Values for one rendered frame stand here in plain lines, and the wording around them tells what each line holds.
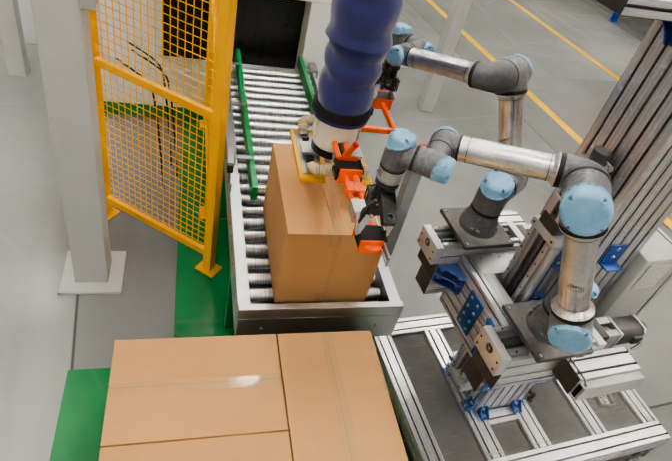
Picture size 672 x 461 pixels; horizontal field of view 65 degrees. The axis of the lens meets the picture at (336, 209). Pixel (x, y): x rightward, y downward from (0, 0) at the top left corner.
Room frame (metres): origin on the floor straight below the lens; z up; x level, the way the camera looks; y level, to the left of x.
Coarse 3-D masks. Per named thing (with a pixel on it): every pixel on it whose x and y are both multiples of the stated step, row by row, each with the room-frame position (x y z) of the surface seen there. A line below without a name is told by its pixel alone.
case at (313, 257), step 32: (288, 160) 1.90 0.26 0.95; (320, 160) 1.97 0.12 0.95; (288, 192) 1.68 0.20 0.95; (320, 192) 1.74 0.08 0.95; (288, 224) 1.49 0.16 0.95; (320, 224) 1.54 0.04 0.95; (352, 224) 1.59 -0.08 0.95; (288, 256) 1.45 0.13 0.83; (320, 256) 1.49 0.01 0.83; (352, 256) 1.54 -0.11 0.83; (288, 288) 1.46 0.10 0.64; (320, 288) 1.51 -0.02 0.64; (352, 288) 1.55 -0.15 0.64
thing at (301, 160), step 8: (296, 136) 1.85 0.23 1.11; (304, 136) 1.82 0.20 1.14; (296, 144) 1.80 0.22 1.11; (296, 152) 1.74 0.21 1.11; (296, 160) 1.69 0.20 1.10; (304, 160) 1.70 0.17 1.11; (312, 160) 1.68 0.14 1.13; (304, 168) 1.64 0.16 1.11; (304, 176) 1.60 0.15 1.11; (312, 176) 1.61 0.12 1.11; (320, 176) 1.63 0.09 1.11
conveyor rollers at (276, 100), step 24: (264, 72) 3.48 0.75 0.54; (288, 72) 3.56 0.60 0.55; (264, 96) 3.13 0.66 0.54; (288, 96) 3.21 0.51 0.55; (240, 120) 2.82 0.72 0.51; (264, 120) 2.87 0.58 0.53; (288, 120) 2.92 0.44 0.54; (240, 144) 2.56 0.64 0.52; (264, 144) 2.60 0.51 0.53; (240, 168) 2.30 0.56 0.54; (264, 168) 2.35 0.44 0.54; (240, 192) 2.13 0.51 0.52; (264, 192) 2.17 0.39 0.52; (264, 240) 1.82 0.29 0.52; (264, 264) 1.65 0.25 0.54; (264, 288) 1.51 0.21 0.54
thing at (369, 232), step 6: (354, 228) 1.25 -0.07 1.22; (366, 228) 1.24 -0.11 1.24; (372, 228) 1.25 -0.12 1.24; (378, 228) 1.25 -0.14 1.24; (354, 234) 1.25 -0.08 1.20; (360, 234) 1.21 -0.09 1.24; (366, 234) 1.21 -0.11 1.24; (372, 234) 1.22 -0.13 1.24; (378, 234) 1.23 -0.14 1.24; (360, 240) 1.18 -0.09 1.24; (366, 240) 1.18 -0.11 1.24; (372, 240) 1.19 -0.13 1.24; (378, 240) 1.20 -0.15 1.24; (360, 246) 1.17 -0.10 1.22; (360, 252) 1.18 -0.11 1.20; (366, 252) 1.18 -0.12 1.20; (378, 252) 1.20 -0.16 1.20
